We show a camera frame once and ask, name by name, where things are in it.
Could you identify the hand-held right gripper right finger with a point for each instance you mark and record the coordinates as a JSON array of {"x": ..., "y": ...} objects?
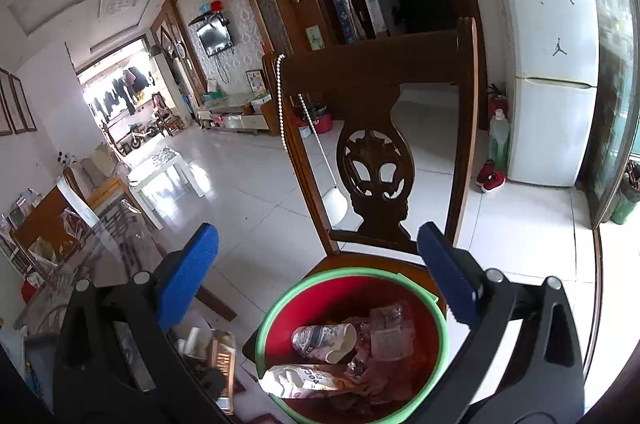
[{"x": 445, "y": 269}]

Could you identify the small framed bamboo picture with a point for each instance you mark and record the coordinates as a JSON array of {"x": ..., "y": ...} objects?
[{"x": 314, "y": 37}]

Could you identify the child's balance bike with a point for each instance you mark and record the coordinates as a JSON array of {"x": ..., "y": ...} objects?
[{"x": 140, "y": 138}]

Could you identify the brown foil packet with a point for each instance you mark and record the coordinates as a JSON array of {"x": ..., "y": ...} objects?
[{"x": 222, "y": 359}]

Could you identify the red shoe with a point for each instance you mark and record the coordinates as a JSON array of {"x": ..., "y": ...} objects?
[
  {"x": 485, "y": 171},
  {"x": 495, "y": 183}
]

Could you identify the clear jug with green liquid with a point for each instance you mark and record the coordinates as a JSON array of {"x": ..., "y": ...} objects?
[{"x": 499, "y": 144}]

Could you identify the green plastic bin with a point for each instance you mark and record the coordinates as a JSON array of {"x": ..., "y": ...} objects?
[{"x": 625, "y": 201}]

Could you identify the carved wooden chair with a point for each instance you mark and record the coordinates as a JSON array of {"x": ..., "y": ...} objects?
[{"x": 370, "y": 69}]

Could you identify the wall shelf with items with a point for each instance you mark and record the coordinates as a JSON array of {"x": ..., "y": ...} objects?
[{"x": 210, "y": 10}]

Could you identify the red basin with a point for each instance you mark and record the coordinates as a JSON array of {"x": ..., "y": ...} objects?
[{"x": 322, "y": 124}]

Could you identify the clear plastic package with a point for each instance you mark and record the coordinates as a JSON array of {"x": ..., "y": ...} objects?
[{"x": 392, "y": 329}]

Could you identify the row of hanging clothes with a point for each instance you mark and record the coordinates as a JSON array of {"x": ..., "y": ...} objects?
[{"x": 120, "y": 91}]

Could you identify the framed wall picture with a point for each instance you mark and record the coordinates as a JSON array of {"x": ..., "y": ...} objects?
[
  {"x": 5, "y": 104},
  {"x": 28, "y": 104},
  {"x": 18, "y": 104}
]

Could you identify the wooden bench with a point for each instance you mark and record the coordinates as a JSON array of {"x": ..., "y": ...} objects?
[{"x": 47, "y": 214}]

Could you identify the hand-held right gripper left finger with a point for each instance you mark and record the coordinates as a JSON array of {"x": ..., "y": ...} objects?
[{"x": 192, "y": 269}]

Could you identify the round wall clock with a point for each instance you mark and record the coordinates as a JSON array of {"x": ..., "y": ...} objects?
[{"x": 178, "y": 51}]

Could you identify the white side table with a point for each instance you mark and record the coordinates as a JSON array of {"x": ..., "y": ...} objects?
[{"x": 160, "y": 169}]

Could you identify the red round container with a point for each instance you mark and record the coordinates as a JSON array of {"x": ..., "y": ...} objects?
[{"x": 28, "y": 290}]

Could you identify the long television cabinet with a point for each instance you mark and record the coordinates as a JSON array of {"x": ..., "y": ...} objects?
[{"x": 235, "y": 114}]

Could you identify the wall television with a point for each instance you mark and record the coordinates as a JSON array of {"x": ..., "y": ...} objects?
[{"x": 215, "y": 35}]

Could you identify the diamond pattern picture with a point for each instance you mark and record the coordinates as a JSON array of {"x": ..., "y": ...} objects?
[{"x": 256, "y": 84}]

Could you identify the bookshelf with books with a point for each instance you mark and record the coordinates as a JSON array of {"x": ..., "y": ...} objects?
[{"x": 20, "y": 214}]

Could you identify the red bucket with green rim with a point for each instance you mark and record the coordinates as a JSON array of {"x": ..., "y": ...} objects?
[{"x": 320, "y": 299}]

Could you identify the long pink snack box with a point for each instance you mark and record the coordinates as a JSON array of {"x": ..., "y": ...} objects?
[{"x": 300, "y": 381}]

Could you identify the white refrigerator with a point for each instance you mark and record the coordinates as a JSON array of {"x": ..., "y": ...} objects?
[{"x": 545, "y": 54}]

